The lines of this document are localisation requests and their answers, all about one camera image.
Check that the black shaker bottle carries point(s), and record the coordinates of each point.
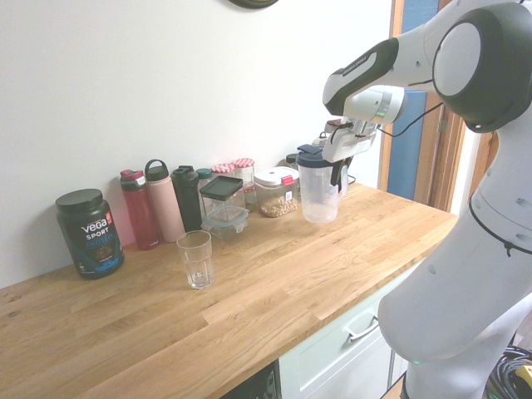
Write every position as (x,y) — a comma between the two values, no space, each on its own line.
(187,199)

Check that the black Vega protein tub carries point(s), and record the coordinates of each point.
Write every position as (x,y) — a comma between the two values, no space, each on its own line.
(89,237)

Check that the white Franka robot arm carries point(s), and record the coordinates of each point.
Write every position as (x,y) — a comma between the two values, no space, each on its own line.
(457,291)

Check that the pale kitchen base cabinet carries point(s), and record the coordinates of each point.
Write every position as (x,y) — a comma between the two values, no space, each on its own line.
(332,365)

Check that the jar with black lid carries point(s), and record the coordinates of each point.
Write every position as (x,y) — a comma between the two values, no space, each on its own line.
(292,159)

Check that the clear pitcher with blue lid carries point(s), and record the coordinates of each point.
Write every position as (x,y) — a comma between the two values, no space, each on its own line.
(318,199)

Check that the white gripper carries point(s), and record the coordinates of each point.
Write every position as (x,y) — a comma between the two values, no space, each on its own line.
(345,145)

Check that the jar with red checked lid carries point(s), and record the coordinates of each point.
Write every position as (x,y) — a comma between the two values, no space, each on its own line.
(243,163)
(223,168)

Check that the cereal container with white lid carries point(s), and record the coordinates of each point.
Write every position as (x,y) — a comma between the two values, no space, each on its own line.
(276,203)

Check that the blue door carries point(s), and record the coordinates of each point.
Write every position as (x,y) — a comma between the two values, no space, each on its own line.
(405,166)

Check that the clear faceted drinking glass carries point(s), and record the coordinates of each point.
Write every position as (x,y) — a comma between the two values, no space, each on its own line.
(195,266)

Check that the wooden door frame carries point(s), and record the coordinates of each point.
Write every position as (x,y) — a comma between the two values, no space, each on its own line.
(446,166)

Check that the square container with dark lid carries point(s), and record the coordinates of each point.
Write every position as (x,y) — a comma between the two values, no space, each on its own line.
(222,185)

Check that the dark red water bottle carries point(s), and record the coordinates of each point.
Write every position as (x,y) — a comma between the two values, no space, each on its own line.
(141,216)

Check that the dark round wall object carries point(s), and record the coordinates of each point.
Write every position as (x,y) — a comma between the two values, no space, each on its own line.
(253,3)

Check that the pink bottle with black cap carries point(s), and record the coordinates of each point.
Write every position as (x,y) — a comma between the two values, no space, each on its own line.
(166,208)

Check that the glass food container teal lid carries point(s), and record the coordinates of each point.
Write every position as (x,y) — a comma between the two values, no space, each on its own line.
(226,226)

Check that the glass jar with green lid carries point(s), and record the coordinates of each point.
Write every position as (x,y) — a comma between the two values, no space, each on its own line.
(204,176)

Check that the black dishwasher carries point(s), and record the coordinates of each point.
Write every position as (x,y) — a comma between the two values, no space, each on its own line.
(257,386)

